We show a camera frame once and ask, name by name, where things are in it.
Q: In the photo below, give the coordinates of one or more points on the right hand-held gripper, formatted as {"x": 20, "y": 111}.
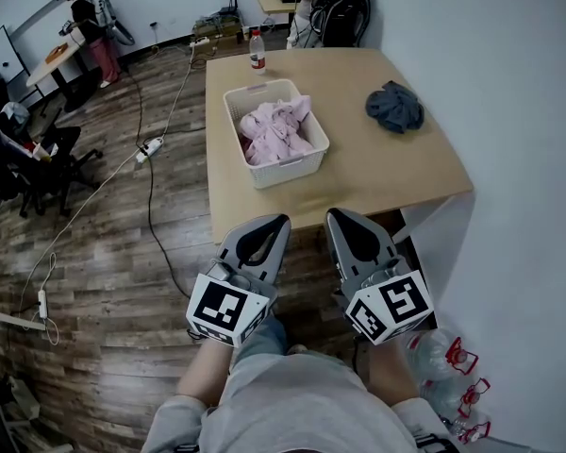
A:
{"x": 391, "y": 307}

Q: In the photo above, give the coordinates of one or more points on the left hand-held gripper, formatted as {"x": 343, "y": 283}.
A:
{"x": 217, "y": 307}

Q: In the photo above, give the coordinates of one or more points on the white plastic basket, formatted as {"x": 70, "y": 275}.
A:
{"x": 283, "y": 170}

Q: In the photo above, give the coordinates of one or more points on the gray cloth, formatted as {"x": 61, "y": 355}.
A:
{"x": 396, "y": 107}

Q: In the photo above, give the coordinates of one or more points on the person's right forearm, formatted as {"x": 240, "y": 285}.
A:
{"x": 391, "y": 371}

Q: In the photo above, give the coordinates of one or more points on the person's left forearm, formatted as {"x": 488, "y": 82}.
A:
{"x": 205, "y": 371}

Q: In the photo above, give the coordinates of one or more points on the pink cloth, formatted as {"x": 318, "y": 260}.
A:
{"x": 276, "y": 132}

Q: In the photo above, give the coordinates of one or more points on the person's jeans leg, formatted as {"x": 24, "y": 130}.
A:
{"x": 264, "y": 338}

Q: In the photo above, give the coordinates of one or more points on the person's shoe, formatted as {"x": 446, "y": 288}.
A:
{"x": 297, "y": 348}

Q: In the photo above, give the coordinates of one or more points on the clear water bottle red cap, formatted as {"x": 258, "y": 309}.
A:
{"x": 434, "y": 349}
{"x": 467, "y": 430}
{"x": 445, "y": 394}

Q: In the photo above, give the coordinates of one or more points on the white power strip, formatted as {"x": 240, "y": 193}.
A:
{"x": 42, "y": 302}
{"x": 199, "y": 41}
{"x": 149, "y": 150}

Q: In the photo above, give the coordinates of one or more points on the person's gray shirt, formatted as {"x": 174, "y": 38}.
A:
{"x": 302, "y": 408}

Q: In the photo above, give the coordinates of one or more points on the clear bottle with red label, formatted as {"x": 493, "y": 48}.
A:
{"x": 258, "y": 55}

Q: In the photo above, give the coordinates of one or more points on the cardboard boxes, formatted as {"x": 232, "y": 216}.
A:
{"x": 217, "y": 28}

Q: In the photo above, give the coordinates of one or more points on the black office chair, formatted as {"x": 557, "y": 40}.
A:
{"x": 52, "y": 163}

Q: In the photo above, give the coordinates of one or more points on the black backpack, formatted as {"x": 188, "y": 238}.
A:
{"x": 342, "y": 12}

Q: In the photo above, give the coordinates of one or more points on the black router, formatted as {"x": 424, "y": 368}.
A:
{"x": 228, "y": 8}

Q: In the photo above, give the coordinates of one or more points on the small wooden desk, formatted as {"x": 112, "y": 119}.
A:
{"x": 276, "y": 2}

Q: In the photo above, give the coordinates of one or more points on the silver metal stand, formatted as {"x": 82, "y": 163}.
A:
{"x": 115, "y": 24}

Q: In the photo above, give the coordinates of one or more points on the round wooden table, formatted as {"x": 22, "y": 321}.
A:
{"x": 52, "y": 66}

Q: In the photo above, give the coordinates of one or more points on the small wooden box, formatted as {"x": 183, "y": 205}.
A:
{"x": 56, "y": 51}

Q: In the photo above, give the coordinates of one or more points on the whiteboard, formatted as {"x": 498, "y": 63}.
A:
{"x": 0, "y": 59}

